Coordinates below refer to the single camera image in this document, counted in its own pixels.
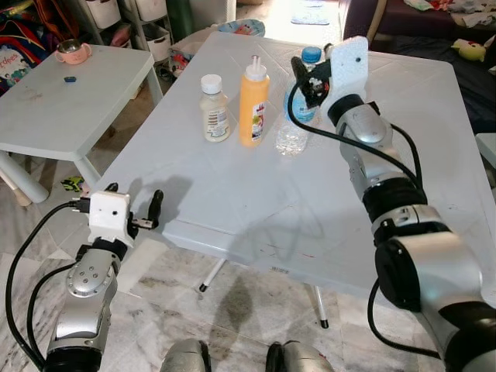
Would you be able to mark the green plush toy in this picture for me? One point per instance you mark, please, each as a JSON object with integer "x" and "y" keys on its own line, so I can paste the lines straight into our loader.
{"x": 469, "y": 50}

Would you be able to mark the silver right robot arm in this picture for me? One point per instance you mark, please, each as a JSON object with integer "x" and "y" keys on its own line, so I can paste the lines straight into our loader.
{"x": 434, "y": 271}

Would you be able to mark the small white plastic table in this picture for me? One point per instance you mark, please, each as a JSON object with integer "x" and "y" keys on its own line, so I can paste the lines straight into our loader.
{"x": 85, "y": 105}

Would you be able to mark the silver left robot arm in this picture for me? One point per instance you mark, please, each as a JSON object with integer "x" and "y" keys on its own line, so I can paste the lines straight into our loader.
{"x": 85, "y": 294}

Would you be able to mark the dark sofa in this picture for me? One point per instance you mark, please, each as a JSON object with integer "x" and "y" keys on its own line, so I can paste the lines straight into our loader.
{"x": 403, "y": 19}

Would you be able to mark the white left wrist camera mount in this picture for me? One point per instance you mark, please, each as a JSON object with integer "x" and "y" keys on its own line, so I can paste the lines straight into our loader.
{"x": 108, "y": 217}

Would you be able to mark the small green toy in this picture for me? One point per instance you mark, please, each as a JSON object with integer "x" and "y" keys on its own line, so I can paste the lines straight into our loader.
{"x": 72, "y": 184}

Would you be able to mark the clear water bottle blue cap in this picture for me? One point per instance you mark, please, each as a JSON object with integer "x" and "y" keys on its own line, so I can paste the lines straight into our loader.
{"x": 292, "y": 138}

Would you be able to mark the silver left robot leg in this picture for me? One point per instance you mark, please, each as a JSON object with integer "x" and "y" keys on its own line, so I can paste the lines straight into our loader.
{"x": 184, "y": 358}

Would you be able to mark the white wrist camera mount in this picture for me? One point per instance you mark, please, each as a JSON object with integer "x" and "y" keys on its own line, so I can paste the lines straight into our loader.
{"x": 347, "y": 74}
{"x": 108, "y": 217}

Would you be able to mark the cream sauce jar white cap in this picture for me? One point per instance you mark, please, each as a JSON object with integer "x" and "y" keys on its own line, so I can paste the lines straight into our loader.
{"x": 215, "y": 112}

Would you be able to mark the orange squeeze sauce bottle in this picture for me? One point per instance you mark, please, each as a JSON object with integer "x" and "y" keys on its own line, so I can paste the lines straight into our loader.
{"x": 253, "y": 108}

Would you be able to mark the silver robot leg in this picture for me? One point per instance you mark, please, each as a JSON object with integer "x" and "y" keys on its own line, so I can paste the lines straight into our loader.
{"x": 302, "y": 360}
{"x": 184, "y": 358}

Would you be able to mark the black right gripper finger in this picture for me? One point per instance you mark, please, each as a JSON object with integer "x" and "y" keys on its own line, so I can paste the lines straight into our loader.
{"x": 302, "y": 71}

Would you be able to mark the silver right robot leg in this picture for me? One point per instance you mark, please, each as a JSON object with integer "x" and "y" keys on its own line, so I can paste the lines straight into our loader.
{"x": 302, "y": 360}

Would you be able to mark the blue patterned plate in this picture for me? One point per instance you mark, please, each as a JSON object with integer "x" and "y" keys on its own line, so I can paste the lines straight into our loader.
{"x": 242, "y": 29}

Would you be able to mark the large white plastic table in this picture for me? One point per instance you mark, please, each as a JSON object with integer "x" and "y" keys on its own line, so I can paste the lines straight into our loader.
{"x": 232, "y": 201}

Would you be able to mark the pink cup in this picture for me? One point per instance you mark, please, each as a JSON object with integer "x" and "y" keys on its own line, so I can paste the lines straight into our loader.
{"x": 73, "y": 54}

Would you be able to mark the white storage rack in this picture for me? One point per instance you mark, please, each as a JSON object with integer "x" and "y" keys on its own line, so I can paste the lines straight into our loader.
{"x": 155, "y": 35}

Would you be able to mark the colourful bag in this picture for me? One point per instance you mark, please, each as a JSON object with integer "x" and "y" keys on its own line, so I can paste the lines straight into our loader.
{"x": 19, "y": 54}

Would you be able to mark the pale floor mat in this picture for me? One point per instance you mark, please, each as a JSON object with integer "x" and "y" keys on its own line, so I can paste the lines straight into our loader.
{"x": 310, "y": 14}

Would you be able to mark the small blue object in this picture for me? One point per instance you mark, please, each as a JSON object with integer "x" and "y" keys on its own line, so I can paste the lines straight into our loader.
{"x": 70, "y": 78}

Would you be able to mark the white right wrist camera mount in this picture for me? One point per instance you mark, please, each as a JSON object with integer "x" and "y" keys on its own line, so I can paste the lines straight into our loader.
{"x": 347, "y": 74}

